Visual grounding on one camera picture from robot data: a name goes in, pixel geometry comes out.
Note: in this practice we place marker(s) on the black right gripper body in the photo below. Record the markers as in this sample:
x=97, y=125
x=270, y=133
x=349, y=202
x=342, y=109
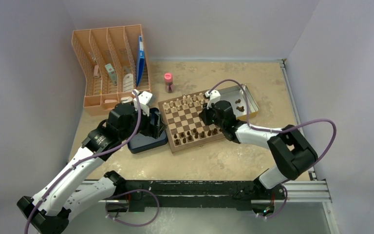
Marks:
x=210, y=117

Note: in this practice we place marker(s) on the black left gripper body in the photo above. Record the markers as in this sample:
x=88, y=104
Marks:
x=147, y=128

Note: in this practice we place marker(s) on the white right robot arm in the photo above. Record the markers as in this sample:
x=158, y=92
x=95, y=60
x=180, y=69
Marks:
x=291, y=151

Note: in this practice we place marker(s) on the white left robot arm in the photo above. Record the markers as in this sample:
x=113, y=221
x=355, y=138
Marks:
x=51, y=209

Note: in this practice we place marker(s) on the wooden chess board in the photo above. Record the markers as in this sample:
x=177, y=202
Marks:
x=177, y=123

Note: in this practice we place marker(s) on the row of white chess pieces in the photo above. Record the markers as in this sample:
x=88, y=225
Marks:
x=185, y=104

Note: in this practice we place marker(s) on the dark blue tin lid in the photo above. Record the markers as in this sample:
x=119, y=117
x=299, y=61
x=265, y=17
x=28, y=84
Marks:
x=140, y=143

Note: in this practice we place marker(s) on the silver metal tin tray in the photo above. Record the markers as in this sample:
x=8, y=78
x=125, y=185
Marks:
x=233, y=93

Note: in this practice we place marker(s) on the pink capped small bottle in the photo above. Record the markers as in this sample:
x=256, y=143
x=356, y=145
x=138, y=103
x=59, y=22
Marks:
x=168, y=78

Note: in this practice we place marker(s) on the white striped card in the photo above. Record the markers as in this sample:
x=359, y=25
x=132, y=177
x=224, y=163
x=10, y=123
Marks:
x=127, y=83

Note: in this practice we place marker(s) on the blue folder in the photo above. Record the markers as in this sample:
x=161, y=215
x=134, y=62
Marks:
x=140, y=60

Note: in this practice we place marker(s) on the teal white small box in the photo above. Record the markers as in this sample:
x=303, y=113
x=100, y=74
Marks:
x=112, y=73

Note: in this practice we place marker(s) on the orange plastic file organizer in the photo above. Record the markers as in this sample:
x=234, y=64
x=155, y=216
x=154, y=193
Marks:
x=114, y=61

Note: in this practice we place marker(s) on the pink small item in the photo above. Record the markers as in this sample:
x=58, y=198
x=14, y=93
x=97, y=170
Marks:
x=96, y=72

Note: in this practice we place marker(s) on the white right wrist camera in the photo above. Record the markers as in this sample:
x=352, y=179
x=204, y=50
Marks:
x=212, y=97

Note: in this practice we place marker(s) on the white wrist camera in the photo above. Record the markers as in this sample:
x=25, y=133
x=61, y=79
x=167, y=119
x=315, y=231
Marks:
x=212, y=97
x=143, y=101

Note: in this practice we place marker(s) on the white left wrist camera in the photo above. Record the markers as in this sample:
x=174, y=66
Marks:
x=143, y=101

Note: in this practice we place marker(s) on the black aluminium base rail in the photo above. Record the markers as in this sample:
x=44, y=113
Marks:
x=240, y=195

